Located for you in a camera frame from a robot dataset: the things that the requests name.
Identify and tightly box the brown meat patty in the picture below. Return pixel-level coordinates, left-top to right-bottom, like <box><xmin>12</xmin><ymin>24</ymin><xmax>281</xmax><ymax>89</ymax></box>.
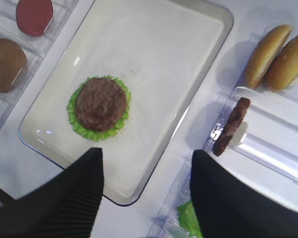
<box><xmin>74</xmin><ymin>77</ymin><xmax>127</xmax><ymax>132</ymax></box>
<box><xmin>212</xmin><ymin>97</ymin><xmax>251</xmax><ymax>157</ymax></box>

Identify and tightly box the bread bun slice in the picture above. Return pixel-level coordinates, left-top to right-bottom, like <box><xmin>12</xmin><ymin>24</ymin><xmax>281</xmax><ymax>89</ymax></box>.
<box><xmin>244</xmin><ymin>24</ymin><xmax>292</xmax><ymax>89</ymax></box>
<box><xmin>266</xmin><ymin>35</ymin><xmax>298</xmax><ymax>92</ymax></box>

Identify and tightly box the red tomato slice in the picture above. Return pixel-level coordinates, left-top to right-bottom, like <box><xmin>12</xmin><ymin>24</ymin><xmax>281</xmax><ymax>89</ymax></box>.
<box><xmin>15</xmin><ymin>0</ymin><xmax>54</xmax><ymax>37</ymax></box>

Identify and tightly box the white rectangular tray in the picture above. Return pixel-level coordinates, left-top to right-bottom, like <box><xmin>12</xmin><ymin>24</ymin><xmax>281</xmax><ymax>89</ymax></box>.
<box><xmin>19</xmin><ymin>0</ymin><xmax>233</xmax><ymax>206</ymax></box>

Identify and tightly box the green lettuce on tray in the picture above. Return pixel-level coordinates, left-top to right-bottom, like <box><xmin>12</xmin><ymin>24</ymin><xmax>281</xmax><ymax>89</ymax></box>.
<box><xmin>67</xmin><ymin>75</ymin><xmax>131</xmax><ymax>141</ymax></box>

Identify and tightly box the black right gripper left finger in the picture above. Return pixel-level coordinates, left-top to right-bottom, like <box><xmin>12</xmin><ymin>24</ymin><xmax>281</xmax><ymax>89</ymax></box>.
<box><xmin>0</xmin><ymin>148</ymin><xmax>104</xmax><ymax>238</ymax></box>

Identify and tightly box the clear acrylic food rack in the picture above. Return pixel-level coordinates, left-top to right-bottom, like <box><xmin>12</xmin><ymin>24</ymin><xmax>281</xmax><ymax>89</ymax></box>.
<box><xmin>149</xmin><ymin>32</ymin><xmax>298</xmax><ymax>238</ymax></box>

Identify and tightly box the green lettuce leaf in rack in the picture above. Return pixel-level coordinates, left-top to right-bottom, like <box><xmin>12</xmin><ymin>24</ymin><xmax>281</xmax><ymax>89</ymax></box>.
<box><xmin>177</xmin><ymin>201</ymin><xmax>203</xmax><ymax>238</ymax></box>

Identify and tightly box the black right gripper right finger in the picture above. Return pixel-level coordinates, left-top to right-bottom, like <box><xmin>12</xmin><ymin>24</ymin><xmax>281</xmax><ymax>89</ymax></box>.
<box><xmin>190</xmin><ymin>150</ymin><xmax>298</xmax><ymax>238</ymax></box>

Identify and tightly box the brown bread bun left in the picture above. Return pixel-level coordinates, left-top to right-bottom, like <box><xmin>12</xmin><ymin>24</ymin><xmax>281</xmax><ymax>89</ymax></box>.
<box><xmin>0</xmin><ymin>38</ymin><xmax>27</xmax><ymax>93</ymax></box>

